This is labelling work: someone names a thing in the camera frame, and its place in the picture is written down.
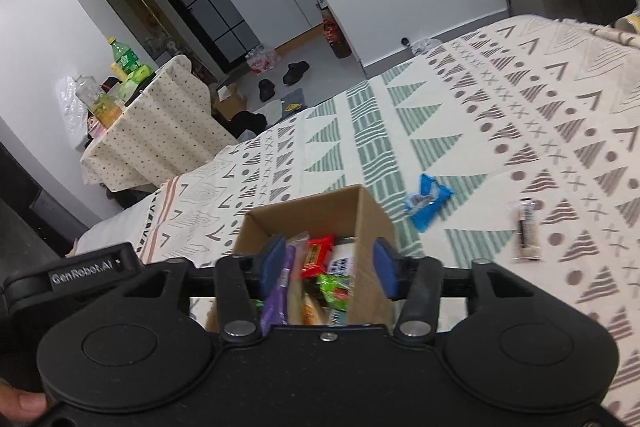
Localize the white snack packet blue print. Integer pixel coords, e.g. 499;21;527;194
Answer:
327;244;361;278

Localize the clear bottle with orange drink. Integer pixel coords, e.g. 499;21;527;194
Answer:
74;74;123;128

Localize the table with dotted tablecloth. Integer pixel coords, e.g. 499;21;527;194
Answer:
80;54;238;195

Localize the white cabinet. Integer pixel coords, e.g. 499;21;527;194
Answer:
230;0;326;52

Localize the beige stick snack packet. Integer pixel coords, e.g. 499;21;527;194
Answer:
512;198;543;262

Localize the red fire extinguisher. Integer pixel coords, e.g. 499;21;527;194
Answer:
322;14;353;59

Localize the purple cracker packet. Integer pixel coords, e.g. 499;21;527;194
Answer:
260;244;298;330

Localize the small cardboard box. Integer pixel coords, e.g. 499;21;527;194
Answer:
212;82;248;120

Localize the pack of water bottles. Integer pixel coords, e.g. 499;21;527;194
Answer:
245;46;278;75

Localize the person's left hand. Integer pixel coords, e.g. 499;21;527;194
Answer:
0;384;48;423

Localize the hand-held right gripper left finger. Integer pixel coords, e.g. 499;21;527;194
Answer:
120;234;288;340

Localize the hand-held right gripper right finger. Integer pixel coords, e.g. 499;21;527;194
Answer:
372;237;538;339

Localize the red snack packet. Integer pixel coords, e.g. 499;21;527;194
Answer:
300;234;335;279

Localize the clear biscuit packet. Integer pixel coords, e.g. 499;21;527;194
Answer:
300;292;326;327

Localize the black bag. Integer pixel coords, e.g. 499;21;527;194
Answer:
227;109;268;140

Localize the clear plastic bag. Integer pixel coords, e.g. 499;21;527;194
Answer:
410;38;443;55

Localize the green drink bottle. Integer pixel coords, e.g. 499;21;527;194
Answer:
106;37;143;80

